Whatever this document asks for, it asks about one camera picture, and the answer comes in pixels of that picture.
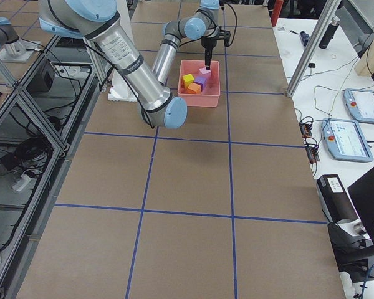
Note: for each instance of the pink plastic bin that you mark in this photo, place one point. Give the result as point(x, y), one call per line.
point(210, 96)

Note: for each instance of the far teach pendant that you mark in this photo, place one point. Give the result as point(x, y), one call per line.
point(360, 104)

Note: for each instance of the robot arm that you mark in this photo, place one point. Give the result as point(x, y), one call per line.
point(203, 26)
point(99, 22)

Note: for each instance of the near teach pendant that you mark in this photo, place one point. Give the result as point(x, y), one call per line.
point(345, 141)

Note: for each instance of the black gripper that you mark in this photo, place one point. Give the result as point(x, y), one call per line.
point(207, 43)

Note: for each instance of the red cylinder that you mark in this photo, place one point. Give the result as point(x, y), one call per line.
point(276, 11)

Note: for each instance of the pink block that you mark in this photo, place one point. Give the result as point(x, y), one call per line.
point(205, 73)

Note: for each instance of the black box with label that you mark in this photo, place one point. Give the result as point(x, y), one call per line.
point(335, 200)

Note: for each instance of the black water bottle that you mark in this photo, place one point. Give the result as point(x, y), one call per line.
point(329, 33)

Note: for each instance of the teach pendant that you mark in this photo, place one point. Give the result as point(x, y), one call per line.
point(360, 104)
point(345, 141)

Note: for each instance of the aluminium frame post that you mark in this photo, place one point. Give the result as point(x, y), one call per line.
point(317, 34)

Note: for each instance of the yellow block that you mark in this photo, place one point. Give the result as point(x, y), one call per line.
point(187, 79)

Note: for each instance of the purple block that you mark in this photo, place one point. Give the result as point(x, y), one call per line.
point(201, 81)

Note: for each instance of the orange block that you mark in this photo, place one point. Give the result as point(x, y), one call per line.
point(194, 88)

